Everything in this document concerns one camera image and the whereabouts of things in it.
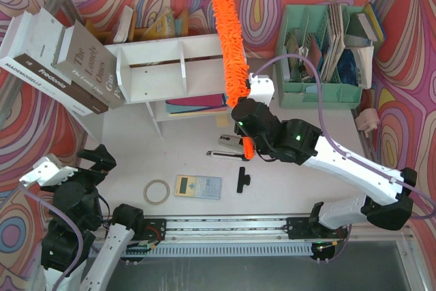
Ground clear tape roll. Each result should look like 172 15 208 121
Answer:
143 179 170 206

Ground black clip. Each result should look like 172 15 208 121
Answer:
236 166 251 194

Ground orange microfiber duster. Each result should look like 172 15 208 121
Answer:
210 0 255 162

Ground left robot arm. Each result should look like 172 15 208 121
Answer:
35 144 144 290

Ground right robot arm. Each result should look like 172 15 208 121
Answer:
231 99 416 234

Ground white wooden bookshelf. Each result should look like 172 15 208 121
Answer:
106 34 225 136

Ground white side shelf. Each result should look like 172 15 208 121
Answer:
67 109 113 142

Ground black silver stapler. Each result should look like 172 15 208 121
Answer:
218 134 244 153

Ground yellow sticky notes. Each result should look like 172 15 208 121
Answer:
215 114 230 127

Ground stack of coloured paper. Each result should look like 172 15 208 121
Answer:
165 93 228 116

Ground pink pig figurine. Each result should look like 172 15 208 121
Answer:
355 108 379 138

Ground beige blue calculator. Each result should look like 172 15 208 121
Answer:
174 175 222 200

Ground grey book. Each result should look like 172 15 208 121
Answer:
54 21 125 109

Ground mint green desk organizer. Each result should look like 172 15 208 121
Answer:
274 3 362 110

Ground white book Mademoiselle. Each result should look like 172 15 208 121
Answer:
1 12 92 116

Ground brown book Fredonia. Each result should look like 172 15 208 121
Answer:
25 8 108 114

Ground books behind shelf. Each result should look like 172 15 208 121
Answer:
85 6 189 45

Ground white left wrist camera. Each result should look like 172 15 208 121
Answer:
19 153 78 187

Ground aluminium mounting rail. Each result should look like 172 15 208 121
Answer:
40 215 415 244

